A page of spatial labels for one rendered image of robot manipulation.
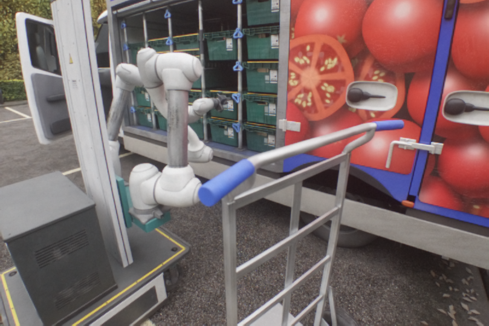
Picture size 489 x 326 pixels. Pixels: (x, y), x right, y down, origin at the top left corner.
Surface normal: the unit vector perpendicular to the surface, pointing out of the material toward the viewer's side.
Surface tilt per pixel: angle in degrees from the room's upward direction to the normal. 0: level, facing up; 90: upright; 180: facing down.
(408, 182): 90
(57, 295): 90
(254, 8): 95
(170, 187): 77
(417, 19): 90
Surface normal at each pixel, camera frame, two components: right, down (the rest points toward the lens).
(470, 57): -0.57, 0.25
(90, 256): 0.80, 0.18
